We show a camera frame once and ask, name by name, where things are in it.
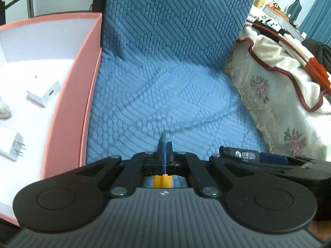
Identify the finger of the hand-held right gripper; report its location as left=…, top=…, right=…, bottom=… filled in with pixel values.
left=243, top=161, right=307, bottom=178
left=259, top=152, right=314, bottom=166

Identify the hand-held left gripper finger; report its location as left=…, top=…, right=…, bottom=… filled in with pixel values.
left=165, top=141, right=257, bottom=199
left=75, top=133, right=166, bottom=199

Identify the black usb stick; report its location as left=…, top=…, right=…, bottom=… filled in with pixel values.
left=219, top=146, right=260, bottom=163

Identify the pink cardboard box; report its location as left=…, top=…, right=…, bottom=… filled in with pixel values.
left=0, top=12, right=103, bottom=226

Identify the thick white wall charger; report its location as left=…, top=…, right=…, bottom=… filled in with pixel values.
left=0, top=126, right=26, bottom=162

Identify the white fluffy scrunchie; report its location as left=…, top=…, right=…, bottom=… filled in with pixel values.
left=0, top=96, right=12, bottom=120

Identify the person's right forearm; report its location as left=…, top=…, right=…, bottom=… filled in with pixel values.
left=308, top=219, right=331, bottom=241

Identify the floral lace cloth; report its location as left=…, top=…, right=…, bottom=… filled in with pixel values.
left=224, top=37, right=331, bottom=162

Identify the blue textured sofa cover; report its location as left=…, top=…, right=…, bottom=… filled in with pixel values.
left=86, top=0, right=270, bottom=189

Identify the cream blanket with red trim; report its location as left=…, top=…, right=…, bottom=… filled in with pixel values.
left=236, top=5, right=331, bottom=113

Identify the dark clothing pile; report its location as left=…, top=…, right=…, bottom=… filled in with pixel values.
left=301, top=38, right=331, bottom=73

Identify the white desk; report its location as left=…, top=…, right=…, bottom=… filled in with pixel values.
left=263, top=4, right=309, bottom=36

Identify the blue-grey office chair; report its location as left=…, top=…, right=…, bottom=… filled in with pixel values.
left=287, top=0, right=302, bottom=23

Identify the blue curtain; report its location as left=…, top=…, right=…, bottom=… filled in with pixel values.
left=299, top=0, right=331, bottom=46

